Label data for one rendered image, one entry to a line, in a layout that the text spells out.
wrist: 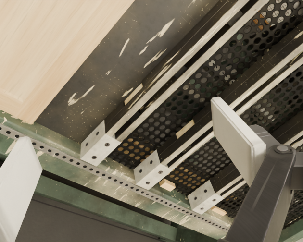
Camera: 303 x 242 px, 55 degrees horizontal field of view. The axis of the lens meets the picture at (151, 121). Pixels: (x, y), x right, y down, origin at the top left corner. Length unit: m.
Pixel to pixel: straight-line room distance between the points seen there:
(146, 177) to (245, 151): 0.87
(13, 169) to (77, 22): 0.60
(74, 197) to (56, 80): 1.03
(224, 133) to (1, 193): 0.13
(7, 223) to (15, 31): 0.64
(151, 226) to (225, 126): 1.91
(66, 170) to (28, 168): 0.80
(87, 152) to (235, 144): 0.76
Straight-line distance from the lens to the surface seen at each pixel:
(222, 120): 0.19
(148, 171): 1.01
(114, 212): 1.89
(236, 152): 0.18
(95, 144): 0.89
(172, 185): 1.18
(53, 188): 1.70
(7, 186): 0.18
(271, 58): 0.91
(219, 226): 1.45
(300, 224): 1.80
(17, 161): 0.19
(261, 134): 0.18
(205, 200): 1.21
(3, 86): 0.86
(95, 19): 0.75
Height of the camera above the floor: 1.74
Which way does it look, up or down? 46 degrees down
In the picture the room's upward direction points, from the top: 72 degrees clockwise
